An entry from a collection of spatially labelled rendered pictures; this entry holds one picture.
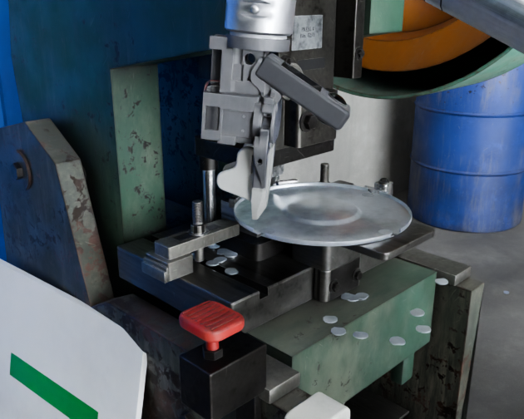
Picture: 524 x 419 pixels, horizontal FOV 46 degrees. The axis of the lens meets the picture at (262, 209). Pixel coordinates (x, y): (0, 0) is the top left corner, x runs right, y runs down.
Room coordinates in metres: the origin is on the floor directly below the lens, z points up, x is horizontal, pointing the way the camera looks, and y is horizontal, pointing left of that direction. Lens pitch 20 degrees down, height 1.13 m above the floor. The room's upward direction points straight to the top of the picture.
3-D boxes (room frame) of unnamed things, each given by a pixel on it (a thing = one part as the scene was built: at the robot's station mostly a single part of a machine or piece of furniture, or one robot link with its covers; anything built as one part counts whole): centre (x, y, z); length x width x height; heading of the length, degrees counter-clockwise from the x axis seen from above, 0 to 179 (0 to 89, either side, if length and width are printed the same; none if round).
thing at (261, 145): (0.68, 0.00, 0.96); 0.05 x 0.02 x 0.09; 172
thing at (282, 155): (1.06, -0.01, 0.86); 0.20 x 0.16 x 0.05; 135
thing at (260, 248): (1.06, -0.01, 0.72); 0.20 x 0.16 x 0.03; 135
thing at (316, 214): (0.97, -0.10, 0.78); 0.29 x 0.29 x 0.01
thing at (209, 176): (1.04, 0.09, 0.81); 0.02 x 0.02 x 0.14
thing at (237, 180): (0.69, 0.02, 0.91); 0.06 x 0.03 x 0.09; 82
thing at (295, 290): (1.06, -0.01, 0.68); 0.45 x 0.30 x 0.06; 135
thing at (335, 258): (0.93, -0.13, 0.72); 0.25 x 0.14 x 0.14; 45
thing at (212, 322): (0.66, 0.06, 0.72); 0.07 x 0.06 x 0.08; 45
